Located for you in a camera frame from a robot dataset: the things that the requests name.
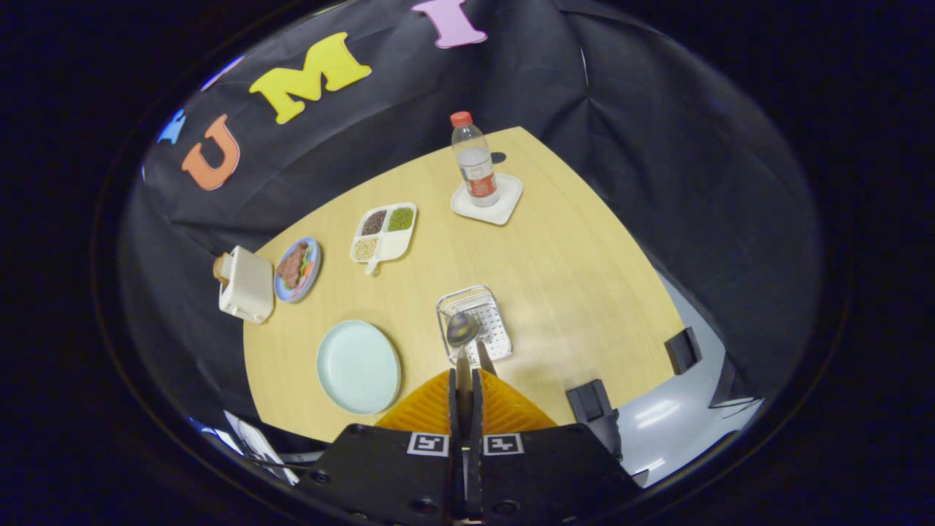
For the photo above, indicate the white square coaster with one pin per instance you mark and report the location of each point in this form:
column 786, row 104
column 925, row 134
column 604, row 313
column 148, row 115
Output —
column 505, row 208

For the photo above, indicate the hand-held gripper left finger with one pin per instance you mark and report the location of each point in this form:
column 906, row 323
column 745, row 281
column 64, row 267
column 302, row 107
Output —
column 394, row 475

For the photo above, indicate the white toaster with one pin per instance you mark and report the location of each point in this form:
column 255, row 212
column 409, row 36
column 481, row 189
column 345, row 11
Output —
column 248, row 288

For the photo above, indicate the light green plate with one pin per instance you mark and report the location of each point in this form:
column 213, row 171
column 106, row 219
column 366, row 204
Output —
column 358, row 365

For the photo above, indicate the perforated metal tray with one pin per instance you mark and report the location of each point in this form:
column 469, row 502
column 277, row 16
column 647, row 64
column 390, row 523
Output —
column 491, row 314

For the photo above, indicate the black table clamp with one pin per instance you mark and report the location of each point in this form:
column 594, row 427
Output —
column 683, row 351
column 593, row 409

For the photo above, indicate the white papers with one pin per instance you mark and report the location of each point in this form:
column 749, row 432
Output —
column 252, row 442

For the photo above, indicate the brown steak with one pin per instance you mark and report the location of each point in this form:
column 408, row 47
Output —
column 292, row 267

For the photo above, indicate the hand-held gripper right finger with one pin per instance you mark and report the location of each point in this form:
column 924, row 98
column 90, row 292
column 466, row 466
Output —
column 540, row 475

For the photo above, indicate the metal spoon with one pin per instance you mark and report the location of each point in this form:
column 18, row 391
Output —
column 462, row 329

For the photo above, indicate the clear bottle with red cap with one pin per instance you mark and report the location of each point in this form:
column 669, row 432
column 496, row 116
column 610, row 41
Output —
column 476, row 164

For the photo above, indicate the black backdrop cloth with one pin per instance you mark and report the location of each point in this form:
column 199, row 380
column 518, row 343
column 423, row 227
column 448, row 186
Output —
column 621, row 109

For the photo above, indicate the white divided dish with beans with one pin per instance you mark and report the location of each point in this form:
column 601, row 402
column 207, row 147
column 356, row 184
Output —
column 394, row 245

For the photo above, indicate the blue plate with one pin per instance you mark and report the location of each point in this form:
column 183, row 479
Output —
column 315, row 256

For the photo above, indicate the toasted bread slice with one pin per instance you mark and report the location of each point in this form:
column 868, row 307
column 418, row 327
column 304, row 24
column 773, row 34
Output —
column 220, row 269

